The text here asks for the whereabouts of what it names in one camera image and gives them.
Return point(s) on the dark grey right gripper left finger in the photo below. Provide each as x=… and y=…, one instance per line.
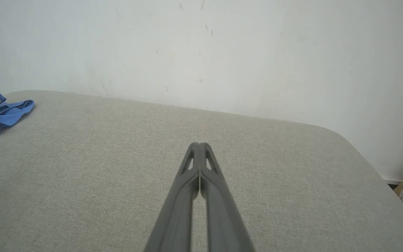
x=177, y=210

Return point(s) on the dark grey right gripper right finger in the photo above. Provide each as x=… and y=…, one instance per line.
x=222, y=217

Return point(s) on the blue jersey with white sleeves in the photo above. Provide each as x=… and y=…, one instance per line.
x=9, y=113

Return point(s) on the dark baseboard strip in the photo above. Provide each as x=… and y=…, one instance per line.
x=393, y=182

